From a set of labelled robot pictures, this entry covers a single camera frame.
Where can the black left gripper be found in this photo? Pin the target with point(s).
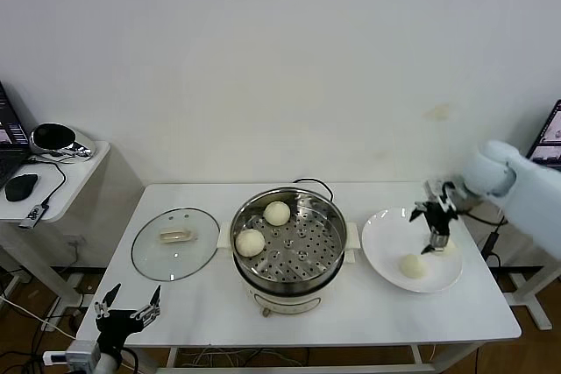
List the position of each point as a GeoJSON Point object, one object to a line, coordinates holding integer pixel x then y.
{"type": "Point", "coordinates": [116, 321]}

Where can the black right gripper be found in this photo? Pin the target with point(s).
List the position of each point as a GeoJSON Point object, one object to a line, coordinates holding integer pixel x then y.
{"type": "Point", "coordinates": [440, 216]}

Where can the white steamed baozi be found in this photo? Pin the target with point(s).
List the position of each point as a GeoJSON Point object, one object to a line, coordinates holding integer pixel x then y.
{"type": "Point", "coordinates": [276, 213]}
{"type": "Point", "coordinates": [250, 242]}
{"type": "Point", "coordinates": [451, 249]}
{"type": "Point", "coordinates": [413, 266]}

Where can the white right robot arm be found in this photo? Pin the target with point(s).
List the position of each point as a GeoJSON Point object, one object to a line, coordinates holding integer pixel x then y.
{"type": "Point", "coordinates": [526, 190]}

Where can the stainless perforated steamer basket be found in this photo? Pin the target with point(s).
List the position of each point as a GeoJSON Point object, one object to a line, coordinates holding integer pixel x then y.
{"type": "Point", "coordinates": [298, 242]}

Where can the white round plate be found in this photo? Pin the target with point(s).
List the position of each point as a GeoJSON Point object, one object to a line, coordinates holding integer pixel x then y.
{"type": "Point", "coordinates": [390, 242]}

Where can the white side table with label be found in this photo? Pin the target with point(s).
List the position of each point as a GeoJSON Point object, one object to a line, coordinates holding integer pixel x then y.
{"type": "Point", "coordinates": [537, 308]}

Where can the white side table with mouse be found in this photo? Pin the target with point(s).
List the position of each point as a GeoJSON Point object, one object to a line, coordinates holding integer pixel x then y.
{"type": "Point", "coordinates": [79, 181]}

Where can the black computer mouse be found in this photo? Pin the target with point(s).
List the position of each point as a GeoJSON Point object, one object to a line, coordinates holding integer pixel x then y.
{"type": "Point", "coordinates": [21, 186]}

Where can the shiny chrome shell object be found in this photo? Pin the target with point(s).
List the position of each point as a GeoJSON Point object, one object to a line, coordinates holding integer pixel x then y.
{"type": "Point", "coordinates": [52, 135]}

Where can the black laptop beside mouse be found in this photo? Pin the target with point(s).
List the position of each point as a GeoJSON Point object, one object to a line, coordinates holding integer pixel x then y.
{"type": "Point", "coordinates": [9, 129]}

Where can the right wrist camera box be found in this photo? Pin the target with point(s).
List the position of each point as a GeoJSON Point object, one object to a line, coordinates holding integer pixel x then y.
{"type": "Point", "coordinates": [438, 190]}

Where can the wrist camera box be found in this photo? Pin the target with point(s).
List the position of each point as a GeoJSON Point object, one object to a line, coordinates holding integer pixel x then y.
{"type": "Point", "coordinates": [438, 190]}
{"type": "Point", "coordinates": [81, 352]}

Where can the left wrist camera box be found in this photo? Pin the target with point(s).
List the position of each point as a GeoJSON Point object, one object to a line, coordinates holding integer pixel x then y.
{"type": "Point", "coordinates": [81, 352]}

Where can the white main table frame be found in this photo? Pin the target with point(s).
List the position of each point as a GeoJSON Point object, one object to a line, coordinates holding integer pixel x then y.
{"type": "Point", "coordinates": [173, 354]}

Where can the white wall socket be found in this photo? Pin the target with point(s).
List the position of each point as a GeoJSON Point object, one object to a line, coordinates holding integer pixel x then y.
{"type": "Point", "coordinates": [75, 241]}

